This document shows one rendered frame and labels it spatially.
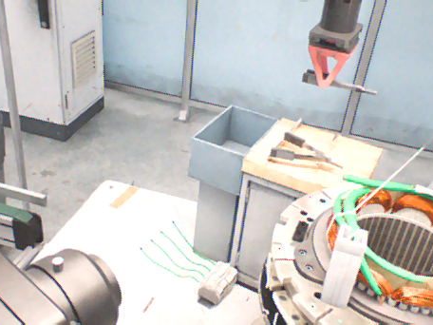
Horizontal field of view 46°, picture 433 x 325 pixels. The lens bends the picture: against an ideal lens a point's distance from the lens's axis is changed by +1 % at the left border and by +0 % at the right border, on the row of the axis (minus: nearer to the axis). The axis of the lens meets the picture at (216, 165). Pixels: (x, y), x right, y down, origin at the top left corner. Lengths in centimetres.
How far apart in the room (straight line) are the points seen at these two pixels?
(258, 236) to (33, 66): 212
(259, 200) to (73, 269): 74
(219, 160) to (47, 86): 206
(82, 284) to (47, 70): 268
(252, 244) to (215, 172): 16
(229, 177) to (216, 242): 18
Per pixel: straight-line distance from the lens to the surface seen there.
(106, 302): 17
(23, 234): 124
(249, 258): 98
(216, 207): 98
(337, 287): 57
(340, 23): 84
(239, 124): 104
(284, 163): 86
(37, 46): 281
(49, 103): 291
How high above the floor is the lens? 151
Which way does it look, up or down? 32 degrees down
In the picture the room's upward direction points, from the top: 7 degrees clockwise
